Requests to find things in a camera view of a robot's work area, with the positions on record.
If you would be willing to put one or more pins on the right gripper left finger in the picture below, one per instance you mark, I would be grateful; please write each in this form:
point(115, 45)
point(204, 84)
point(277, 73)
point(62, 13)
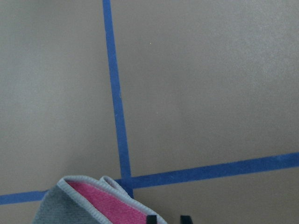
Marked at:
point(151, 219)

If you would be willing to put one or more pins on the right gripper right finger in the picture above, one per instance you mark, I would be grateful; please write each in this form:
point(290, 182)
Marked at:
point(185, 219)

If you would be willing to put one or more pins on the pink and grey towel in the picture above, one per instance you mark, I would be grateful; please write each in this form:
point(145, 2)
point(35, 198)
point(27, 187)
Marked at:
point(79, 199)

